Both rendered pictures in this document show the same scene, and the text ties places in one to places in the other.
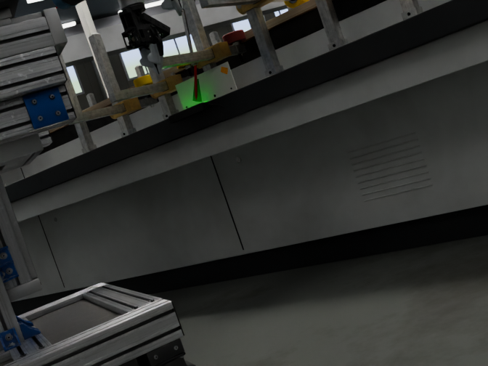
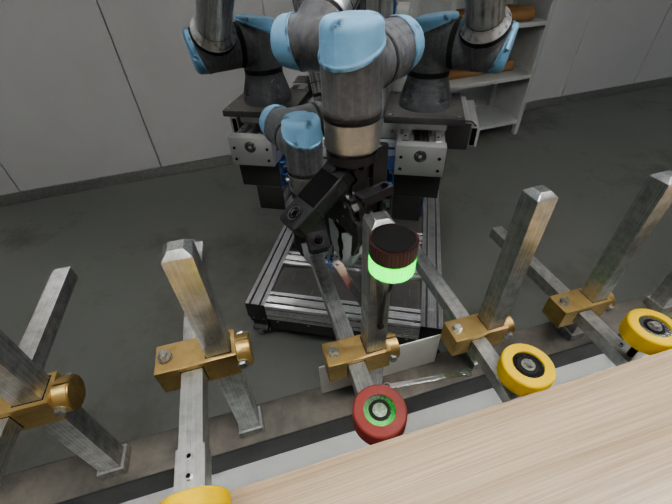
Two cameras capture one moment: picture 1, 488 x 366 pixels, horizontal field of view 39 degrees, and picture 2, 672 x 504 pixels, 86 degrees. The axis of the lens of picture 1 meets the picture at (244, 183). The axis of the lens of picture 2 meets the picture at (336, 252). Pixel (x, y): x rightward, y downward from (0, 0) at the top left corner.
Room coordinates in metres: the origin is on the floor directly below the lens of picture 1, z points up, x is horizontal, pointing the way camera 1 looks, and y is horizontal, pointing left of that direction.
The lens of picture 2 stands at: (2.58, -0.36, 1.42)
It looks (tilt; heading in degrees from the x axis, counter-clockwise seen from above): 41 degrees down; 126
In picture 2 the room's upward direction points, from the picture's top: 3 degrees counter-clockwise
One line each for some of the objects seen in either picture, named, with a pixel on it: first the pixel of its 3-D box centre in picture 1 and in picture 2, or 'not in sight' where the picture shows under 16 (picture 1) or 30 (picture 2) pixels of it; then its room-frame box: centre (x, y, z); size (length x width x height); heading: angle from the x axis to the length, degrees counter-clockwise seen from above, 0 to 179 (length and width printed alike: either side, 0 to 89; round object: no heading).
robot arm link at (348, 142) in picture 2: not in sight; (350, 132); (2.33, 0.03, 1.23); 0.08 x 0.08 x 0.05
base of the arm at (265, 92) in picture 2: not in sight; (265, 82); (1.71, 0.50, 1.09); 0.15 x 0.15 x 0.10
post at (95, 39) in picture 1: (114, 91); (603, 278); (2.73, 0.36, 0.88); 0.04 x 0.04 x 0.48; 50
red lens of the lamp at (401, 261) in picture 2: not in sight; (393, 245); (2.44, -0.05, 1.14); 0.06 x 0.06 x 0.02
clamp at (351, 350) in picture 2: (211, 55); (361, 354); (2.39, -0.04, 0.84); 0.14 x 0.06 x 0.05; 50
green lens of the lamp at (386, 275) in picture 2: not in sight; (392, 260); (2.44, -0.05, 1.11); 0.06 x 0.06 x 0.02
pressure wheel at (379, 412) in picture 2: (237, 47); (378, 425); (2.48, -0.14, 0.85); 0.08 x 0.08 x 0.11
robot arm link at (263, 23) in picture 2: not in sight; (256, 40); (1.71, 0.50, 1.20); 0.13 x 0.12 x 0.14; 64
